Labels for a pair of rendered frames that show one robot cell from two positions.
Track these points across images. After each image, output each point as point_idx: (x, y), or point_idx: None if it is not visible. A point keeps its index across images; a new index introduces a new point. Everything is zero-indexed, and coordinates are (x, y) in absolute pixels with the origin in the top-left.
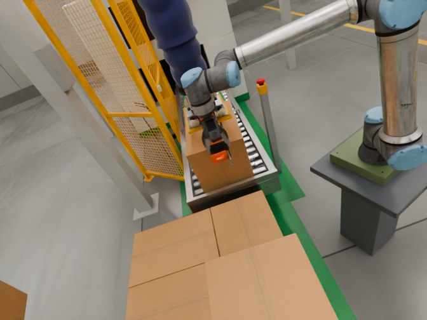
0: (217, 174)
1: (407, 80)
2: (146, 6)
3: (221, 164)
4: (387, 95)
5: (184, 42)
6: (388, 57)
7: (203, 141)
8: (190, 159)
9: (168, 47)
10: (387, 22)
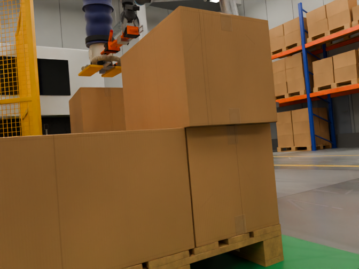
0: (103, 119)
1: (235, 13)
2: None
3: (110, 109)
4: None
5: (106, 5)
6: (224, 0)
7: (122, 18)
8: (83, 91)
9: (94, 2)
10: None
